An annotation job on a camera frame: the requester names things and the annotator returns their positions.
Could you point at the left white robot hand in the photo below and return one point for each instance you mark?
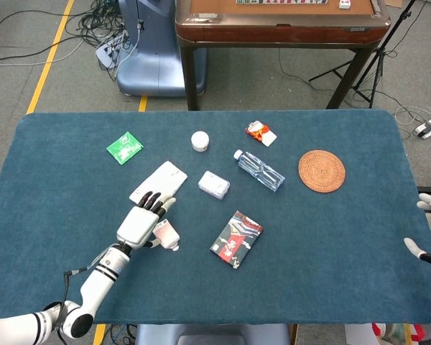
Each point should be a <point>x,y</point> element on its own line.
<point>136,226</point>

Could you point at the long white wipes packet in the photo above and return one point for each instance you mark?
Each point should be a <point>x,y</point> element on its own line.
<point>163,179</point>

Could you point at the green foil sachet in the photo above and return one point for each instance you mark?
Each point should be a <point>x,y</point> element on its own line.
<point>124,147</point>

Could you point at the black red printed box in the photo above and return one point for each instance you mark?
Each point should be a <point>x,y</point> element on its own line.
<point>236,239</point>

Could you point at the round clear swab jar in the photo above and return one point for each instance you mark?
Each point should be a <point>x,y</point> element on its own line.
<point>200,141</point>

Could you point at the round woven rattan coaster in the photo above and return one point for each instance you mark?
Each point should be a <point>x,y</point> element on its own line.
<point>321,171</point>

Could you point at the grey blue robot torso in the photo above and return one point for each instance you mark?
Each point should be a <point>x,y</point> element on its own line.
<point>212,335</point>

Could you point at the clear plastic water bottle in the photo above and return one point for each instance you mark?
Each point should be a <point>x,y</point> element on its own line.
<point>260,170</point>

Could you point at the black tripod stand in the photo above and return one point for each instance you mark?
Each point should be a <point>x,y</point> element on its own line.
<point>375,59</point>

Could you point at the red orange snack packet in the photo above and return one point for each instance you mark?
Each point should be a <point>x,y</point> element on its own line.
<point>261,133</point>

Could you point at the white power strip with plugs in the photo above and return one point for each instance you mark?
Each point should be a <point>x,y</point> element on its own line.
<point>109,50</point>

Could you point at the single white mahjong tile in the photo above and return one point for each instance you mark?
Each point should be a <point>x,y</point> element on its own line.
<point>345,3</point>

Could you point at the brown mahjong table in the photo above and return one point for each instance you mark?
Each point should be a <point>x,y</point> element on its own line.
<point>283,28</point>

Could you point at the row of face-up mahjong tiles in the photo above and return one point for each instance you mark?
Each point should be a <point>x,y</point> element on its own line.
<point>282,1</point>

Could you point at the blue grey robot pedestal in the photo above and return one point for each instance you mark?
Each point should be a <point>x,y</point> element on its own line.
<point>154,61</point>

